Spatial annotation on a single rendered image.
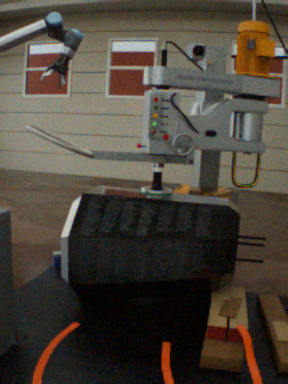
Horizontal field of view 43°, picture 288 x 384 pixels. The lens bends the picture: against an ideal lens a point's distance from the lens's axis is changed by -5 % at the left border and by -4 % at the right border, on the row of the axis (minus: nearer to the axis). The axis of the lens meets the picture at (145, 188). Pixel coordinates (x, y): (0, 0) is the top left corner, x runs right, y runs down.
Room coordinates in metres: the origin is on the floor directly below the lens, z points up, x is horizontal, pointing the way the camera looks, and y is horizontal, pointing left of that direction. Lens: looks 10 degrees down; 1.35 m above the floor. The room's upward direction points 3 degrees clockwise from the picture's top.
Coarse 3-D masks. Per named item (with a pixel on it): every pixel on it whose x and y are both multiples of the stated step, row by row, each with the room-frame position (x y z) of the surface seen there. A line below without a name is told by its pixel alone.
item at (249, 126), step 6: (240, 114) 2.67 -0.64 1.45; (246, 114) 2.64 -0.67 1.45; (252, 114) 2.63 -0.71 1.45; (258, 114) 2.64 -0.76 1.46; (240, 120) 2.66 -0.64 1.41; (246, 120) 2.63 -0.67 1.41; (252, 120) 2.62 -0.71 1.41; (258, 120) 2.63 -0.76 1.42; (240, 126) 2.66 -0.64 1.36; (246, 126) 2.63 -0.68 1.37; (252, 126) 2.62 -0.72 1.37; (258, 126) 2.63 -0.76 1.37; (240, 132) 2.66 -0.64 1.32; (246, 132) 2.63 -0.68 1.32; (252, 132) 2.62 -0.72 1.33; (258, 132) 2.63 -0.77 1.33; (240, 138) 2.65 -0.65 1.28; (246, 138) 2.63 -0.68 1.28; (252, 138) 2.62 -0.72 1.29; (258, 138) 2.64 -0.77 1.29
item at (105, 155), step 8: (96, 152) 2.42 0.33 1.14; (104, 152) 2.43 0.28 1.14; (112, 152) 2.55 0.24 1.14; (120, 152) 2.57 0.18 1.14; (120, 160) 2.46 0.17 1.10; (128, 160) 2.47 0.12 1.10; (136, 160) 2.48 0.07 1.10; (144, 160) 2.49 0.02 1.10; (152, 160) 2.50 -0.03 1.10; (160, 160) 2.51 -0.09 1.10; (168, 160) 2.51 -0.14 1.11; (176, 160) 2.54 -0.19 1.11; (184, 160) 2.55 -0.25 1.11; (192, 160) 2.52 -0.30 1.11
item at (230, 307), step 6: (222, 288) 2.50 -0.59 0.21; (216, 294) 2.39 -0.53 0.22; (222, 294) 2.40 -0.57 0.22; (228, 294) 2.40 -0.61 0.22; (222, 300) 2.32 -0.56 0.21; (228, 300) 2.31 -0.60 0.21; (234, 300) 2.31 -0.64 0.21; (240, 300) 2.31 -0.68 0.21; (222, 306) 2.22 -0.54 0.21; (228, 306) 2.22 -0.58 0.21; (234, 306) 2.22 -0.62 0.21; (222, 312) 2.13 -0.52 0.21; (228, 312) 2.13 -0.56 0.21; (234, 312) 2.13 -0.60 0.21
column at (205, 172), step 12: (204, 48) 3.26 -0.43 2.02; (216, 48) 3.24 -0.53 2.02; (204, 60) 3.25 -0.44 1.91; (216, 60) 3.24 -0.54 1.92; (204, 96) 3.22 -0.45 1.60; (216, 96) 3.24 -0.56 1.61; (204, 156) 3.22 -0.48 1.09; (216, 156) 3.25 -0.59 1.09; (192, 168) 3.37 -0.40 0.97; (204, 168) 3.23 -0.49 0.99; (216, 168) 3.26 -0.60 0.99; (192, 180) 3.35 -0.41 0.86; (204, 180) 3.23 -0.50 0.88; (216, 180) 3.26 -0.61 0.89
